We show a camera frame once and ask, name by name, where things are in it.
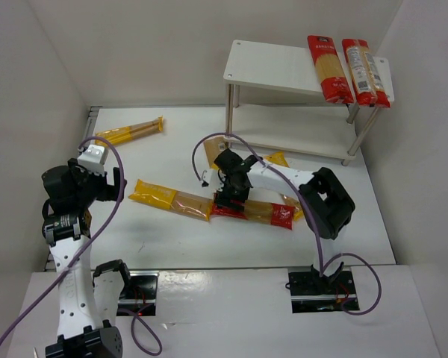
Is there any red spaghetti bag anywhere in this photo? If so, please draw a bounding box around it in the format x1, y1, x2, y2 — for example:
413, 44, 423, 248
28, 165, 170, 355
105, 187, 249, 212
307, 35, 354, 104
210, 201, 303, 230

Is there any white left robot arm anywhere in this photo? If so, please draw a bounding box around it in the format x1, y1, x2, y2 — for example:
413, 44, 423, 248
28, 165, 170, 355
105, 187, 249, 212
42, 157, 129, 357

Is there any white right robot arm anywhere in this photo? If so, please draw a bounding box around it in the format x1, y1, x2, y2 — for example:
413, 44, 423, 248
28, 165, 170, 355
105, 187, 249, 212
214, 149, 355, 282

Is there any yellow pasta bag far left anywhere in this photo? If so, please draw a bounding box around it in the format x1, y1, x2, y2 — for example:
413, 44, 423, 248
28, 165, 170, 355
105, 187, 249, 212
96, 116, 164, 145

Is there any yellow pasta bag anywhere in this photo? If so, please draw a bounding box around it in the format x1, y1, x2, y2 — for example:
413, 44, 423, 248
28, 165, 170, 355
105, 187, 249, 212
96, 116, 164, 145
264, 151, 304, 222
128, 180, 212, 222

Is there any yellow pasta bag lower left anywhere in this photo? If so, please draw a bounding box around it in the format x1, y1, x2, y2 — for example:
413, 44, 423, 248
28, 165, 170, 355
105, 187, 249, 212
128, 180, 212, 222

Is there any yellow pasta bag barcode centre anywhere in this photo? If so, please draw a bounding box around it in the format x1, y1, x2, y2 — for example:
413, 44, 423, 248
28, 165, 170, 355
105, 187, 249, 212
204, 136, 228, 169

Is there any yellow pasta bag right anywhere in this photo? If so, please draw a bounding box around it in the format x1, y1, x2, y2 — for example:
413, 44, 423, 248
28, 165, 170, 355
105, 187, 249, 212
264, 151, 304, 222

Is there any white two-tier shelf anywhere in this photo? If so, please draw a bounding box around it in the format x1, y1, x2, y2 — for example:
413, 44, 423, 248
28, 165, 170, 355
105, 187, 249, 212
223, 40, 381, 166

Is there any red spaghetti bag on shelf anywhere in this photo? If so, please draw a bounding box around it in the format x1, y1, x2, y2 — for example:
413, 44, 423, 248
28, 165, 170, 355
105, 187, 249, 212
307, 35, 354, 104

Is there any red spaghetti bag label up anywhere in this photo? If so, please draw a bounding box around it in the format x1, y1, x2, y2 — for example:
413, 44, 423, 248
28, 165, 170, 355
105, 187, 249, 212
342, 38, 391, 108

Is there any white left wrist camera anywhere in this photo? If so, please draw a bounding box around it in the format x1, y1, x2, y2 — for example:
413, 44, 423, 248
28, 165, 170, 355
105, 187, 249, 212
77, 145, 108, 176

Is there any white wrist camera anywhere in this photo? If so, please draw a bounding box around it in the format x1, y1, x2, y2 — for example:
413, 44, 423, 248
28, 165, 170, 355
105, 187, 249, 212
201, 169, 226, 191
77, 145, 108, 176

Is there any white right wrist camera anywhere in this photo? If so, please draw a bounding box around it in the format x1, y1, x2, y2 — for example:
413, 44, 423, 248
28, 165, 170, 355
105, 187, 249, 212
201, 169, 226, 191

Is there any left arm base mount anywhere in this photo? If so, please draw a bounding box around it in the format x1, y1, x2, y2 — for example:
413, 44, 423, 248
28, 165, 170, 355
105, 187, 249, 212
118, 271, 158, 317

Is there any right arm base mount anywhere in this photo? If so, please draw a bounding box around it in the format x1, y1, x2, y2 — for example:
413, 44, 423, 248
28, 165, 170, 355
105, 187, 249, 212
285, 269, 360, 313

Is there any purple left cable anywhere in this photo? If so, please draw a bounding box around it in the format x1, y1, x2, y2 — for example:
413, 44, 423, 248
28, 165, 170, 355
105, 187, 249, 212
0, 136, 164, 358

